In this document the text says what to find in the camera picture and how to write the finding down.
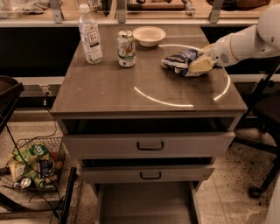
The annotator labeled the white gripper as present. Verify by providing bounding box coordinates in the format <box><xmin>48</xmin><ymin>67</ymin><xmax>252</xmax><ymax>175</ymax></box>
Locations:
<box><xmin>188</xmin><ymin>34</ymin><xmax>238</xmax><ymax>73</ymax></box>

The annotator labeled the blue chip bag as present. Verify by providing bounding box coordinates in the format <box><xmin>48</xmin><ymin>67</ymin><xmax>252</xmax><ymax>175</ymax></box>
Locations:
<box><xmin>161</xmin><ymin>49</ymin><xmax>203</xmax><ymax>77</ymax></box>

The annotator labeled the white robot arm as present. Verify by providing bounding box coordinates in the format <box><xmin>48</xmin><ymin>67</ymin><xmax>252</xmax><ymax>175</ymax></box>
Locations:
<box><xmin>201</xmin><ymin>5</ymin><xmax>280</xmax><ymax>224</ymax></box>

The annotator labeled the grey drawer cabinet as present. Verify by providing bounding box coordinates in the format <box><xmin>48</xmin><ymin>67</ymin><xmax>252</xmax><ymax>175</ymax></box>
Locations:
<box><xmin>51</xmin><ymin>24</ymin><xmax>249</xmax><ymax>224</ymax></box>

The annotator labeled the open bottom drawer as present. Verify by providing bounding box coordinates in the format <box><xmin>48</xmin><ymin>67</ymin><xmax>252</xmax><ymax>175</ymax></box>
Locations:
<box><xmin>94</xmin><ymin>182</ymin><xmax>202</xmax><ymax>224</ymax></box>

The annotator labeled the green snack bag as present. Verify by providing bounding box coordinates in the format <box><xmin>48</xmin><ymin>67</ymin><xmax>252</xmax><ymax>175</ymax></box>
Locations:
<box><xmin>13</xmin><ymin>143</ymin><xmax>52</xmax><ymax>179</ymax></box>

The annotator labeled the white paper bowl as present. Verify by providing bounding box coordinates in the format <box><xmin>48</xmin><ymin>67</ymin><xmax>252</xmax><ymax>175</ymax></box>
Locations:
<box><xmin>133</xmin><ymin>26</ymin><xmax>166</xmax><ymax>47</ymax></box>

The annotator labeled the green white soda can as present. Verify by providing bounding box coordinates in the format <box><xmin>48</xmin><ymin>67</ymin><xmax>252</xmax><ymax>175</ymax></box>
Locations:
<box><xmin>117</xmin><ymin>30</ymin><xmax>136</xmax><ymax>67</ymax></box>

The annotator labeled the black office chair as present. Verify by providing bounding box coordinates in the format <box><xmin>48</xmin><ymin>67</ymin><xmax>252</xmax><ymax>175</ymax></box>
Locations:
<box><xmin>234</xmin><ymin>57</ymin><xmax>280</xmax><ymax>199</ymax></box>

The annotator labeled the clear plastic water bottle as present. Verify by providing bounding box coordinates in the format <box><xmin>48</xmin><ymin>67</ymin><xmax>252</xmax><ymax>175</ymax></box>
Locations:
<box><xmin>78</xmin><ymin>3</ymin><xmax>103</xmax><ymax>64</ymax></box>

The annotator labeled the black stand leg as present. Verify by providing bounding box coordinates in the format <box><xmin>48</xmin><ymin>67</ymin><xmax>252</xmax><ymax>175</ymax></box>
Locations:
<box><xmin>59</xmin><ymin>167</ymin><xmax>77</xmax><ymax>224</ymax></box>

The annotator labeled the silver can in basket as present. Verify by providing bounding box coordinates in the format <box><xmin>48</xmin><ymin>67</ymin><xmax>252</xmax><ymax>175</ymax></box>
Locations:
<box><xmin>20</xmin><ymin>178</ymin><xmax>32</xmax><ymax>189</ymax></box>

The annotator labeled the top drawer with black handle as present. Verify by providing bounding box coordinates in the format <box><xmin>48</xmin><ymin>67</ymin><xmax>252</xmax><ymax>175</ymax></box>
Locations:
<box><xmin>63</xmin><ymin>132</ymin><xmax>235</xmax><ymax>159</ymax></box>

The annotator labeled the drawer with black handle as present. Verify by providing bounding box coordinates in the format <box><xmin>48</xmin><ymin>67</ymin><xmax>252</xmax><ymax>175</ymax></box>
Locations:
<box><xmin>63</xmin><ymin>132</ymin><xmax>235</xmax><ymax>159</ymax></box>
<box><xmin>81</xmin><ymin>164</ymin><xmax>214</xmax><ymax>184</ymax></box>

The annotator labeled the middle drawer with black handle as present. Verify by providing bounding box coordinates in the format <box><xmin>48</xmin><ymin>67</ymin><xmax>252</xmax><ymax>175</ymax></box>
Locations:
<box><xmin>81</xmin><ymin>164</ymin><xmax>214</xmax><ymax>184</ymax></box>

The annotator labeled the wire basket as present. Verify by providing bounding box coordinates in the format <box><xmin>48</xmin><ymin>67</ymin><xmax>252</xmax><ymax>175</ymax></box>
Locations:
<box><xmin>0</xmin><ymin>137</ymin><xmax>66</xmax><ymax>193</ymax></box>

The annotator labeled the black cable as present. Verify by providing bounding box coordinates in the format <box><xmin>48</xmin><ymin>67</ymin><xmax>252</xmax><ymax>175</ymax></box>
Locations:
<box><xmin>0</xmin><ymin>91</ymin><xmax>64</xmax><ymax>221</ymax></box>

